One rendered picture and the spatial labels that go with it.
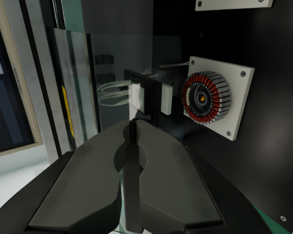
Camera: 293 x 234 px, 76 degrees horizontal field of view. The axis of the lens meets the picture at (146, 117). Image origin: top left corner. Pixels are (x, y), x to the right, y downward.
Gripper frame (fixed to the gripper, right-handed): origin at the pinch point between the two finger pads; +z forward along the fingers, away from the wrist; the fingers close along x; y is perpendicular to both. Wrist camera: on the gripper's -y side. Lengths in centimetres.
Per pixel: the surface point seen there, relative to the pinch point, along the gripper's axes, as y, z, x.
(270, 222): 31.2, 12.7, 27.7
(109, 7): -9.2, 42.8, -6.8
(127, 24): -5.4, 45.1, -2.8
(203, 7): -8.9, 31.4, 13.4
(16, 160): 423, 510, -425
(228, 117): 11.1, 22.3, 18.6
